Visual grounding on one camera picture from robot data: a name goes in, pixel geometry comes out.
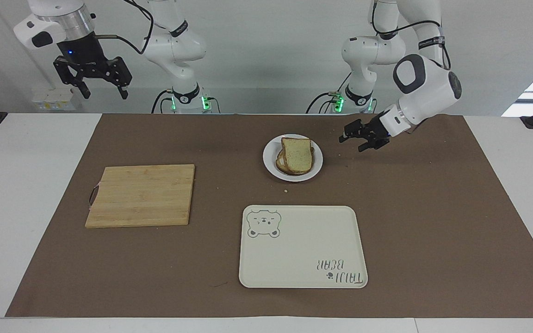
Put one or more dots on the bread slice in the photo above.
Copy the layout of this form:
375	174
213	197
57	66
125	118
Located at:
281	163
297	152

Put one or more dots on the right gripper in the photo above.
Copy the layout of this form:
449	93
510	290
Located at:
80	48

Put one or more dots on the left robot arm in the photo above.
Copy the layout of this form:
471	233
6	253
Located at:
426	85

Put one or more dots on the wooden cutting board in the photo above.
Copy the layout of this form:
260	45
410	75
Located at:
142	195

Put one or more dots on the cream tray with bear print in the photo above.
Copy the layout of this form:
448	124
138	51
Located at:
301	249

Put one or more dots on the white round plate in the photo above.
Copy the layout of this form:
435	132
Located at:
271	162

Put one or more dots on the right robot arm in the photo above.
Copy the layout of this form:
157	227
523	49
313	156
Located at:
181	51

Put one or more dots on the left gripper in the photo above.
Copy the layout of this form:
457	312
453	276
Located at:
378	132

